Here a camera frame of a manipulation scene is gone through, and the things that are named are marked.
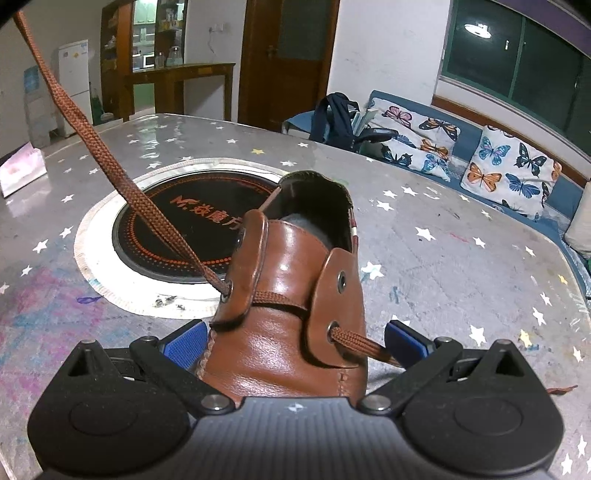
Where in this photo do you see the beige pillow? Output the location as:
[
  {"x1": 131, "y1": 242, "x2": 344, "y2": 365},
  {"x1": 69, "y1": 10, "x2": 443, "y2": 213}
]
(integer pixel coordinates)
[{"x1": 564, "y1": 182, "x2": 591, "y2": 259}]

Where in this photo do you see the stack of books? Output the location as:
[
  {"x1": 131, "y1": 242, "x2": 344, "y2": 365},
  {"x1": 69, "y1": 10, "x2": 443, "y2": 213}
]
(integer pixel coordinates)
[{"x1": 353, "y1": 108, "x2": 377, "y2": 134}]

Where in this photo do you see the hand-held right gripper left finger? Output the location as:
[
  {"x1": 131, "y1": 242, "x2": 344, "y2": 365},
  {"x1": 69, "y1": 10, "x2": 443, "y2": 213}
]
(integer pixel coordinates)
[{"x1": 60, "y1": 320, "x2": 236, "y2": 415}]

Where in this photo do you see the brown wooden door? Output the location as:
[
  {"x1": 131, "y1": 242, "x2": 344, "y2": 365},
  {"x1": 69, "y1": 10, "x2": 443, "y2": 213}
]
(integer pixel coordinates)
[{"x1": 238, "y1": 0, "x2": 340, "y2": 132}]

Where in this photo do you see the wide butterfly print pillow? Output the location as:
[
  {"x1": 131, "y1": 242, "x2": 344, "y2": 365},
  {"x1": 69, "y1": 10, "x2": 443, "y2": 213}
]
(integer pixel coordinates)
[{"x1": 369, "y1": 105, "x2": 462, "y2": 182}]

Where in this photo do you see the grey star print tablecloth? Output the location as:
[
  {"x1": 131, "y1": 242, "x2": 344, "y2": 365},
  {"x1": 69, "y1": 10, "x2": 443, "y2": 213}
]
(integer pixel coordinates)
[{"x1": 0, "y1": 113, "x2": 591, "y2": 480}]

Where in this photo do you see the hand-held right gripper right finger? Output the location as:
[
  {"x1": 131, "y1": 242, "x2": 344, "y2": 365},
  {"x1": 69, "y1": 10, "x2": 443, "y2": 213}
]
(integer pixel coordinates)
[{"x1": 358, "y1": 320, "x2": 532, "y2": 415}]

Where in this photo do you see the wooden shelf cabinet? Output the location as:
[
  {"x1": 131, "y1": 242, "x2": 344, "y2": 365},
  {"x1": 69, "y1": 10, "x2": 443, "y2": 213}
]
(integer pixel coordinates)
[{"x1": 99, "y1": 0, "x2": 188, "y2": 123}]

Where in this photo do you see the pink tissue packet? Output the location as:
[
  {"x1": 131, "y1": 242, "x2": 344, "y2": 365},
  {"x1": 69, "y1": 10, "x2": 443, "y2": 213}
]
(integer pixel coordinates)
[{"x1": 0, "y1": 142, "x2": 48, "y2": 198}]

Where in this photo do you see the white refrigerator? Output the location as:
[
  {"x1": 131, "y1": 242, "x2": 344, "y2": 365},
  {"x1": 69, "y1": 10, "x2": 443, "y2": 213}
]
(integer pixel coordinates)
[{"x1": 58, "y1": 39, "x2": 93, "y2": 138}]

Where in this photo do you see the green framed window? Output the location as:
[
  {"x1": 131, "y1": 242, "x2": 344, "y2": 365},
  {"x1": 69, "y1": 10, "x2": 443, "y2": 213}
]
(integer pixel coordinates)
[{"x1": 441, "y1": 0, "x2": 591, "y2": 139}]

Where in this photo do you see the round built-in induction cooktop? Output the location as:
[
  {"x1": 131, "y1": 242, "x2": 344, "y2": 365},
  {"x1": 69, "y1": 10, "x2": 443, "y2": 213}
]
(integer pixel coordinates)
[{"x1": 74, "y1": 157, "x2": 296, "y2": 319}]

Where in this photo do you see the wooden bar counter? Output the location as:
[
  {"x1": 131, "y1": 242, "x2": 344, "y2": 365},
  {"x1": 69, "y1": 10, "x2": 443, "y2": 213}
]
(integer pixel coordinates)
[{"x1": 124, "y1": 62, "x2": 236, "y2": 123}]

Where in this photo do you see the brown shoelace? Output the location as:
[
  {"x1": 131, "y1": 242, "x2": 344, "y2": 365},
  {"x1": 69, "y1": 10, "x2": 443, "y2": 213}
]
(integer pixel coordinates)
[{"x1": 13, "y1": 10, "x2": 578, "y2": 397}]

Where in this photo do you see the brown leather shoe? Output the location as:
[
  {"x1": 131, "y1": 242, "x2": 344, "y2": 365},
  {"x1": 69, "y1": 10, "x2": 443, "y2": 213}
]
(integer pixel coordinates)
[{"x1": 196, "y1": 170, "x2": 370, "y2": 407}]

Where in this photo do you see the square butterfly print pillow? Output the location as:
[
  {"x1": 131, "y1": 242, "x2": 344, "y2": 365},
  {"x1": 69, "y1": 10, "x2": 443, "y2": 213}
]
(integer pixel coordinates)
[{"x1": 461, "y1": 124, "x2": 563, "y2": 221}]

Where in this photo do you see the water dispenser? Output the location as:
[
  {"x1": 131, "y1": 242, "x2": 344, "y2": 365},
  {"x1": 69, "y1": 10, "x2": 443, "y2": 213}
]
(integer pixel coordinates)
[{"x1": 22, "y1": 65, "x2": 58, "y2": 148}]

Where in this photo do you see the dark blue backpack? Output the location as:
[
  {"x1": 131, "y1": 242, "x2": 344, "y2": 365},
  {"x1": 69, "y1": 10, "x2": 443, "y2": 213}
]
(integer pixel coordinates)
[{"x1": 308, "y1": 92, "x2": 400, "y2": 151}]

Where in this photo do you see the blue sofa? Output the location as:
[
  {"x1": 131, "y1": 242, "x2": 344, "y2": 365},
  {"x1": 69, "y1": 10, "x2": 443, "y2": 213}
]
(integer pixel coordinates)
[{"x1": 281, "y1": 90, "x2": 591, "y2": 301}]

